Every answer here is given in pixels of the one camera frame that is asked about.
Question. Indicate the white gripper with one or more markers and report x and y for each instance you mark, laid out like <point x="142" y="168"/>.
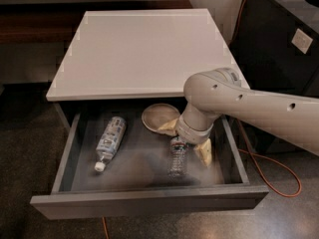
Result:
<point x="191" y="133"/>

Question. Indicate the white cabinet countertop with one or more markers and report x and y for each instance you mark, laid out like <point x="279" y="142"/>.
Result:
<point x="138" y="54"/>

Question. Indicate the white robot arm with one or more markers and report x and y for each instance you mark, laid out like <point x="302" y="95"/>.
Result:
<point x="219" y="92"/>

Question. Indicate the dark counter cabinet right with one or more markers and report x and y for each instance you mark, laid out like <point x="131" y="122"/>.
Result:
<point x="263" y="50"/>

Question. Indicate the grey drawer cabinet frame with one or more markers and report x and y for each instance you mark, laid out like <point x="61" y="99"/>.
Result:
<point x="63" y="115"/>

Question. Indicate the labelled plastic water bottle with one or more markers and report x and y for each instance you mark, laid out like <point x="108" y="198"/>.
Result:
<point x="109" y="142"/>

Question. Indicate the grey top drawer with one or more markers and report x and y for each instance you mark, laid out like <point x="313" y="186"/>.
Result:
<point x="137" y="180"/>

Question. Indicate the round beige plate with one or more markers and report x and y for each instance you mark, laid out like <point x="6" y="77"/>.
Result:
<point x="156" y="115"/>

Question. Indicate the clear plastic water bottle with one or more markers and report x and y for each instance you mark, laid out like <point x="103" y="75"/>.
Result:
<point x="177" y="157"/>

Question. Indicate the white wall outlet plate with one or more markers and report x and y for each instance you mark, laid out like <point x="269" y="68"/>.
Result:
<point x="301" y="41"/>

